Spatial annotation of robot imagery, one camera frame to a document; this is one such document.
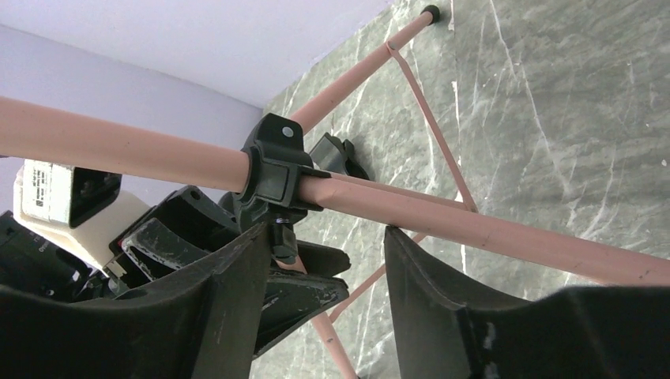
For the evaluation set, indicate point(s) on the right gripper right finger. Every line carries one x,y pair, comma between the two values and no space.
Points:
448,325

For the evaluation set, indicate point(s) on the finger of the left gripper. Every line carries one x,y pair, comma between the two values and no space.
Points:
291,300
184,227

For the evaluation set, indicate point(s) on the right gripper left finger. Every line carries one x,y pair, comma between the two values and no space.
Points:
198,322

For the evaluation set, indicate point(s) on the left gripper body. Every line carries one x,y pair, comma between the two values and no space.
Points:
34,265

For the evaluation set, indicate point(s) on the black desktop mic stand left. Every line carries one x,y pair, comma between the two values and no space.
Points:
332,154

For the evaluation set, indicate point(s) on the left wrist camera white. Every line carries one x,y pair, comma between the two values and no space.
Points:
80,210

